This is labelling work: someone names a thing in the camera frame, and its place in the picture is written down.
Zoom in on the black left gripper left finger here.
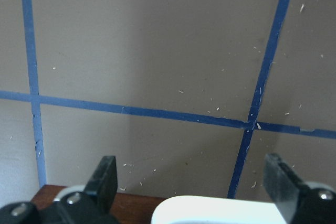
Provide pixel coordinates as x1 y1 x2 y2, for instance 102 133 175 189
1 156 117 223

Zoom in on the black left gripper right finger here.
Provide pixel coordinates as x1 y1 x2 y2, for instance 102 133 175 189
263 153 335 223

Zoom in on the light wooden drawer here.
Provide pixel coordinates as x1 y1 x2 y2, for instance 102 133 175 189
151 196 285 224

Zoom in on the dark wooden cabinet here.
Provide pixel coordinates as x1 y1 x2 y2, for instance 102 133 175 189
31 185 165 223

